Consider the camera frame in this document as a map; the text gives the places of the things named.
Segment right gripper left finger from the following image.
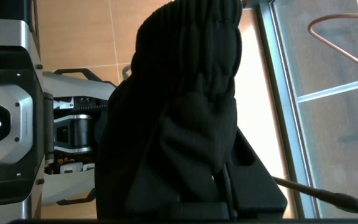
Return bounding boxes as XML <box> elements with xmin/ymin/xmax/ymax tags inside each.
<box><xmin>125</xmin><ymin>161</ymin><xmax>180</xmax><ymax>219</ymax></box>

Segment black shorts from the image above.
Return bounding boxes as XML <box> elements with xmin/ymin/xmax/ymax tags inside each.
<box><xmin>94</xmin><ymin>0</ymin><xmax>244</xmax><ymax>220</ymax></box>

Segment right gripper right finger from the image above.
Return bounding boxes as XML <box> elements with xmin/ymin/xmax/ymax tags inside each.
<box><xmin>224</xmin><ymin>128</ymin><xmax>288</xmax><ymax>219</ymax></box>

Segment window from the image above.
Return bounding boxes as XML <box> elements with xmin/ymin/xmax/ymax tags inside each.
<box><xmin>256</xmin><ymin>0</ymin><xmax>358</xmax><ymax>218</ymax></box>

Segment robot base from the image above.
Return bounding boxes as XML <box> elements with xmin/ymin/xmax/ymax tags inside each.
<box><xmin>0</xmin><ymin>0</ymin><xmax>119</xmax><ymax>224</ymax></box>

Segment black clothes rack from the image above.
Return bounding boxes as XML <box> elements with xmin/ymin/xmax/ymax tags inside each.
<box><xmin>272</xmin><ymin>175</ymin><xmax>358</xmax><ymax>218</ymax></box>

